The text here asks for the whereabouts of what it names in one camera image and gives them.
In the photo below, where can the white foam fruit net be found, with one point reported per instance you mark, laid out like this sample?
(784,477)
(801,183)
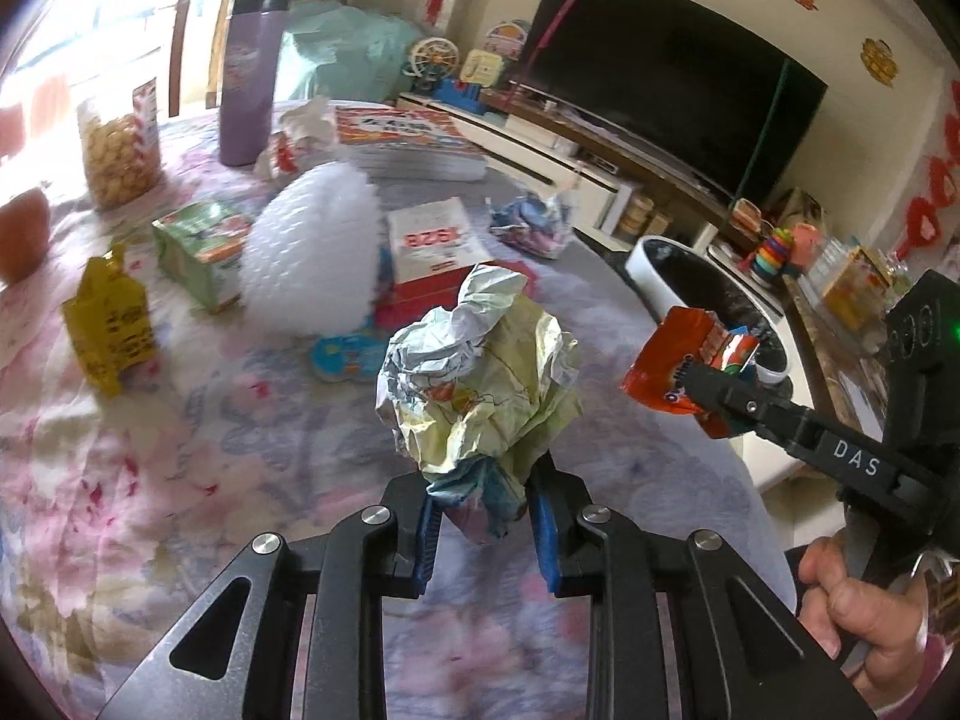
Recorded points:
(307,255)

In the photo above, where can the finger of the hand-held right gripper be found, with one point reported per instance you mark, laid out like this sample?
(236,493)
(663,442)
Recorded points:
(750,409)

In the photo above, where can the round colourful toy sign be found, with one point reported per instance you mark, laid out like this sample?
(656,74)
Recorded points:
(506,37)

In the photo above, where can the white and brown television stand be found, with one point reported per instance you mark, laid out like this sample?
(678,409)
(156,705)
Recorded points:
(570,150)

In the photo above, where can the pink toy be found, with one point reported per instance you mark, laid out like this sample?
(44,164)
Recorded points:
(806,247)

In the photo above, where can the white bin with black bag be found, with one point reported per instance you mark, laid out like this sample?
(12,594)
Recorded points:
(705,277)

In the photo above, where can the beige bag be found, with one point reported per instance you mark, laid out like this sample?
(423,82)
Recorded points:
(795,206)

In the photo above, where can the floral tablecloth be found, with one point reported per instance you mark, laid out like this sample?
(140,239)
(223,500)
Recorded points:
(187,480)

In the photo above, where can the gold red wall sticker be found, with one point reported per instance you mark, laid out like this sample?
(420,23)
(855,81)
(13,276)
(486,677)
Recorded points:
(880,61)

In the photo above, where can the blue cheese stick wrapper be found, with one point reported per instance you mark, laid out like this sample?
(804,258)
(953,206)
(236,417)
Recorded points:
(346,356)

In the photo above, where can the clear jar of snacks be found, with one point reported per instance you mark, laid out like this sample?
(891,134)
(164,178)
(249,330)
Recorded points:
(120,157)

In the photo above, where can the red hanging garland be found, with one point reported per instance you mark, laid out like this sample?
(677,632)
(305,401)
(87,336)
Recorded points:
(937,202)

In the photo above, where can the small white fan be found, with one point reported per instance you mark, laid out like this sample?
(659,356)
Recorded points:
(433,60)

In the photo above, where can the yellow toy phone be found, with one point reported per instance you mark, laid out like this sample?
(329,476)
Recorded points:
(481,67)

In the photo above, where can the green carton box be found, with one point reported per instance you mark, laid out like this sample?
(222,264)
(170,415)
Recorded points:
(202,247)

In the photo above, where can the yellow snack packet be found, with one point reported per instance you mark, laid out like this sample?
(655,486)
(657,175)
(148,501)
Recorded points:
(109,322)

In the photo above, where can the blue toy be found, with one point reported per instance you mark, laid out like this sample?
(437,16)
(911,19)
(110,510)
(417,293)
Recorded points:
(459,95)

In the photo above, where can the yellow cartoon box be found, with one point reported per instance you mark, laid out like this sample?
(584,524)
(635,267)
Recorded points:
(851,292)

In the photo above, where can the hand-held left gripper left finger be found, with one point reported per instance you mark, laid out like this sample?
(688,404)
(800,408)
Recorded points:
(422,540)

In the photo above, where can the rainbow stacking rings toy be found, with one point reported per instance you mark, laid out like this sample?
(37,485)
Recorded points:
(774,259)

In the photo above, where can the reddish round fruit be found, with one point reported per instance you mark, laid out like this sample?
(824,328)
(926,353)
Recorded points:
(21,236)

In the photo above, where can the stack of small bowls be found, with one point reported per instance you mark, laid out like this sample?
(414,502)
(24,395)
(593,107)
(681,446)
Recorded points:
(637,214)

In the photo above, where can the red and white box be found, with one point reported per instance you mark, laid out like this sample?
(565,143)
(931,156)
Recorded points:
(435,247)

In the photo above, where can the pink stick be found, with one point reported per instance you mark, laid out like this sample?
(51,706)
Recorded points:
(559,11)

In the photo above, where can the green stick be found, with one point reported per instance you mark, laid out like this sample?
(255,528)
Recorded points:
(765,127)

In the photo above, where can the orange snack wrapper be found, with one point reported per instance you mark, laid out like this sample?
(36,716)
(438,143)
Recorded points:
(667,360)

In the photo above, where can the yellow-green paper ball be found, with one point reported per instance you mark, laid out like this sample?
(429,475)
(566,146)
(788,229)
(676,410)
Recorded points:
(480,382)

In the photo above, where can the orange cover picture book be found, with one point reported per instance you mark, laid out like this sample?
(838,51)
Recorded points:
(397,131)

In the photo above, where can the black flat television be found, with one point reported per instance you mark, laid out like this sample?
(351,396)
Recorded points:
(675,67)

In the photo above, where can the person's right hand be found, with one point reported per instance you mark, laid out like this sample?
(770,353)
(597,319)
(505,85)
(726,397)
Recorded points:
(862,630)

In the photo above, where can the purple thermos bottle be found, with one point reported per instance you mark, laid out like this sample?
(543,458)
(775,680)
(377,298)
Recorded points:
(246,82)

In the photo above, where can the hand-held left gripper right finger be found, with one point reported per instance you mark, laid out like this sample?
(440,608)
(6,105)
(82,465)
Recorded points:
(544,540)

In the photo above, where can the clear plastic box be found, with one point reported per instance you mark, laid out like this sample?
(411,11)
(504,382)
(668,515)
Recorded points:
(829,262)

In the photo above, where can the teal dust cover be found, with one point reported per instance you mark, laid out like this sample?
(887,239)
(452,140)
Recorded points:
(345,45)

